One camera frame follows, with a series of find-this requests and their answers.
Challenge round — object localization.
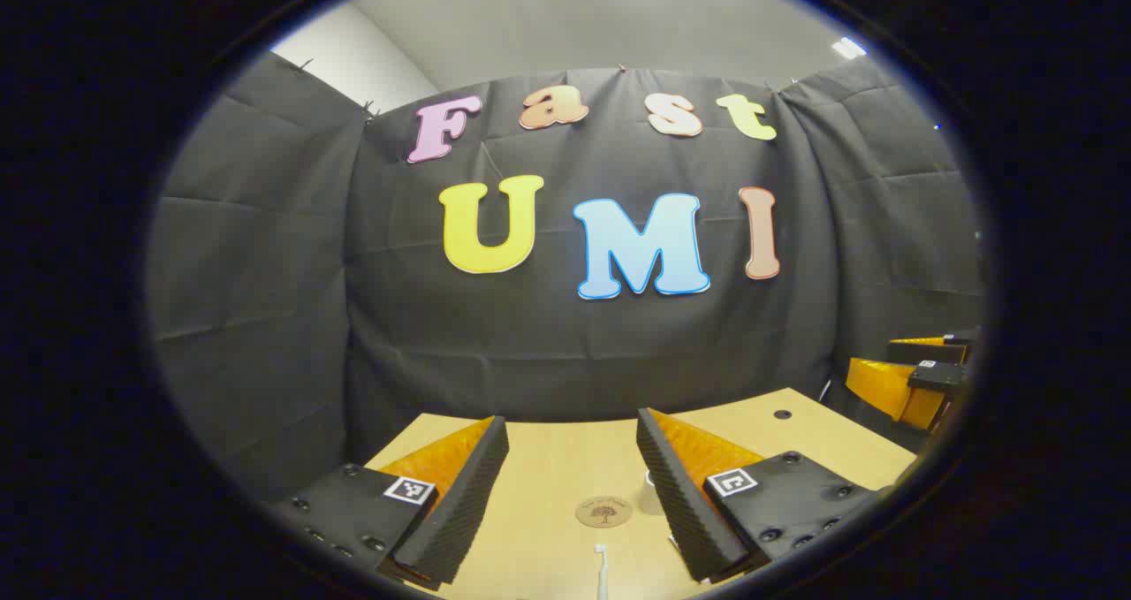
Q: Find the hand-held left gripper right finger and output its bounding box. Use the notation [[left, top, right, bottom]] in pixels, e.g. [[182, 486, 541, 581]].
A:
[[636, 407, 893, 583]]

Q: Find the round cork coaster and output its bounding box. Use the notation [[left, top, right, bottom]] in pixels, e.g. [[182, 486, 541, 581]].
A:
[[575, 495, 634, 528]]

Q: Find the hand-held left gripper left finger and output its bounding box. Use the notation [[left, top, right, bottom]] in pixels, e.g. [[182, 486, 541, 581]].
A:
[[269, 416, 511, 585]]

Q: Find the black backdrop cloth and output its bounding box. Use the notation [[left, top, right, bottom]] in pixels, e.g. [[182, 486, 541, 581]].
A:
[[146, 52, 987, 505]]

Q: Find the white cup with wooden handle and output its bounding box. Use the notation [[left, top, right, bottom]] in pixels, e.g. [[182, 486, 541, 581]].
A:
[[640, 469, 672, 518]]

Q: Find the light wooden desktop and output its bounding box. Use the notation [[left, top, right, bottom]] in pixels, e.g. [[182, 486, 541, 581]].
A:
[[364, 388, 920, 600]]

